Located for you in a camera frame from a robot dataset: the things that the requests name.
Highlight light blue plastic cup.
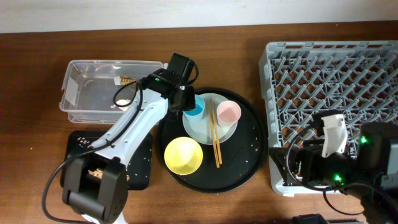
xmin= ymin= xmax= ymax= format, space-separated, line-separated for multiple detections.
xmin=183 ymin=95 xmax=206 ymax=123

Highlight gold snack wrapper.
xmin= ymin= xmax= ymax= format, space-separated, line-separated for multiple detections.
xmin=113 ymin=76 xmax=135 ymax=86

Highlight yellow bowl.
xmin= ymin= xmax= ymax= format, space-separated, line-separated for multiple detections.
xmin=164 ymin=137 xmax=203 ymax=175

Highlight nut and rice food scraps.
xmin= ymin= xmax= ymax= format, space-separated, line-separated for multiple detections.
xmin=76 ymin=136 xmax=150 ymax=183

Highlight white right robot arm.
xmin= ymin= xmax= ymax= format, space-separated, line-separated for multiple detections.
xmin=269 ymin=121 xmax=397 ymax=223

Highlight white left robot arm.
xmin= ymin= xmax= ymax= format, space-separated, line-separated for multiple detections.
xmin=56 ymin=53 xmax=199 ymax=223

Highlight clear plastic waste bin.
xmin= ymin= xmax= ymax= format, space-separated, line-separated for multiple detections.
xmin=60 ymin=60 xmax=164 ymax=124

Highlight grey dishwasher rack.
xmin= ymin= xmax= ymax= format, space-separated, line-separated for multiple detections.
xmin=258 ymin=40 xmax=398 ymax=197

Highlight round black tray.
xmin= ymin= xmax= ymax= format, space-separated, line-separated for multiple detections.
xmin=165 ymin=88 xmax=268 ymax=194

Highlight wooden chopstick left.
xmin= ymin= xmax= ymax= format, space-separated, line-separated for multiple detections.
xmin=206 ymin=102 xmax=220 ymax=169

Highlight wooden chopstick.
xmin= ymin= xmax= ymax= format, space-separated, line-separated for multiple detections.
xmin=206 ymin=102 xmax=220 ymax=169
xmin=211 ymin=100 xmax=223 ymax=165

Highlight crumpled white tissue left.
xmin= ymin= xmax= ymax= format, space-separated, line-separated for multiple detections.
xmin=110 ymin=100 xmax=131 ymax=111

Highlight light grey round plate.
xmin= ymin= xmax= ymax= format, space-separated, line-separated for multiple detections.
xmin=182 ymin=93 xmax=238 ymax=145

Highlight wooden chopstick right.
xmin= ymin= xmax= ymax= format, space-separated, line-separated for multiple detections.
xmin=211 ymin=100 xmax=223 ymax=165

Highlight pink plastic cup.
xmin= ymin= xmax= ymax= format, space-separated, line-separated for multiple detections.
xmin=216 ymin=100 xmax=241 ymax=128

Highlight black rectangular tray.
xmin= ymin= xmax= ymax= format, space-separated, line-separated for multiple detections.
xmin=65 ymin=131 xmax=154 ymax=190

